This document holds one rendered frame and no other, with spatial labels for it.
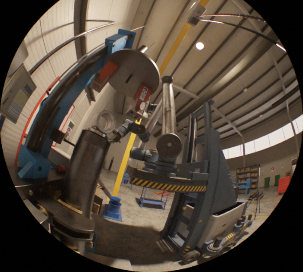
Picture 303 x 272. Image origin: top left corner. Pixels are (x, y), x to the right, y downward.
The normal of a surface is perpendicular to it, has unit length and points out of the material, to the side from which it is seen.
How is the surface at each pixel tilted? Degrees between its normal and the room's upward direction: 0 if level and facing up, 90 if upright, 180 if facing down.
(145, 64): 180
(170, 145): 90
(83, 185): 90
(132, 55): 180
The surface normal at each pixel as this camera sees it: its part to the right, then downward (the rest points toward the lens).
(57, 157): 0.33, -0.39
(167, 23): -0.14, 0.88
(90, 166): 0.76, -0.14
